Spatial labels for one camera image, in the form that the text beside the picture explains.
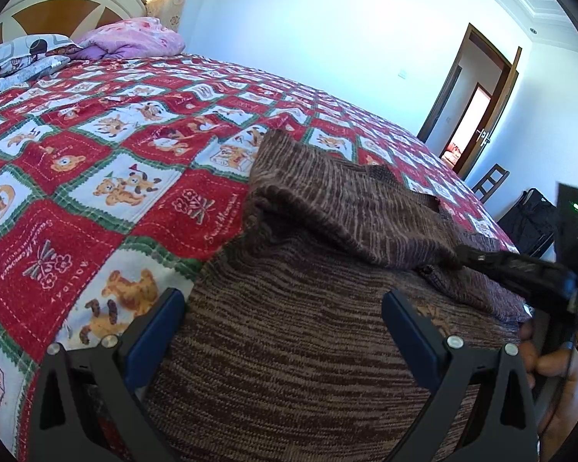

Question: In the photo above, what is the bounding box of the person's right hand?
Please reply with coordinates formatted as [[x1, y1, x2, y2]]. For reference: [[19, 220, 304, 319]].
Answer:
[[518, 320, 578, 460]]

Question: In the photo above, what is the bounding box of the white and wooden headboard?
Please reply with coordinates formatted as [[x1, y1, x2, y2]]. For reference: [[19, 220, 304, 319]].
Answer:
[[0, 0, 148, 54]]

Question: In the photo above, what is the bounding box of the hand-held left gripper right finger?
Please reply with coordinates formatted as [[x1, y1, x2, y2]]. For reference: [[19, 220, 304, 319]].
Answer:
[[381, 290, 540, 462]]

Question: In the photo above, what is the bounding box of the black bag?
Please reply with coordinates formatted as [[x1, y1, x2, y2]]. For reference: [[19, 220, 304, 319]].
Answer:
[[496, 189, 560, 258]]

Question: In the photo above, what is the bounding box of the red printed bedspread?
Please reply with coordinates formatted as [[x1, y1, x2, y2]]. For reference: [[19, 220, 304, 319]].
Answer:
[[0, 53, 523, 462]]

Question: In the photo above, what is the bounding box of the wooden chair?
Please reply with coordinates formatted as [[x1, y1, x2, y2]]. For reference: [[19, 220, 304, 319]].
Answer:
[[472, 164, 510, 204]]

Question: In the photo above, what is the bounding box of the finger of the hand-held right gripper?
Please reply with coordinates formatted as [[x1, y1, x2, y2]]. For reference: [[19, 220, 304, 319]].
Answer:
[[454, 244, 578, 299]]

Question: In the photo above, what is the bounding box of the brown knit sweater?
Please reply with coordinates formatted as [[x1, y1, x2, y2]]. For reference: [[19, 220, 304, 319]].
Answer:
[[142, 130, 533, 462]]

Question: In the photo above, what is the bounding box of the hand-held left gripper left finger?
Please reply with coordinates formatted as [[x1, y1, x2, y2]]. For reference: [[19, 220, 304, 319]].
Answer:
[[29, 288, 188, 462]]

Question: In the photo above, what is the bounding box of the pink pillow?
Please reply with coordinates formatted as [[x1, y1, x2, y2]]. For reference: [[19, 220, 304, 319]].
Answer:
[[74, 16, 187, 59]]

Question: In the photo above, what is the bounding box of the grey patterned pillow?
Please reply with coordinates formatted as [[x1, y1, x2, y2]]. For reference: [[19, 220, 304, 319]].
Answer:
[[0, 33, 85, 103]]

